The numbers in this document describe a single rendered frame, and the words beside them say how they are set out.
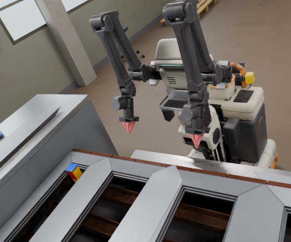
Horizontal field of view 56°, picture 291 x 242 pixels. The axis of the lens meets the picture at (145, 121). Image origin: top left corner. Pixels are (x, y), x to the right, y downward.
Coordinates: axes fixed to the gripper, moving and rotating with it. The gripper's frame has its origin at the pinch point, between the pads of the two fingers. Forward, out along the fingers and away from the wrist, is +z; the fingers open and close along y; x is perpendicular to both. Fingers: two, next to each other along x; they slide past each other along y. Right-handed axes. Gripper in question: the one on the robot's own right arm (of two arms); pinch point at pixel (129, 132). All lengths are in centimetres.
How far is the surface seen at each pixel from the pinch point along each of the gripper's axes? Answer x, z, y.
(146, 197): -17.1, 25.1, 25.1
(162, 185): -9.0, 20.9, 28.8
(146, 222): -27, 30, 33
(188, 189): -4.9, 21.0, 41.7
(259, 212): -7, 20, 75
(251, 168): 33, 19, 59
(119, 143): 107, 57, -115
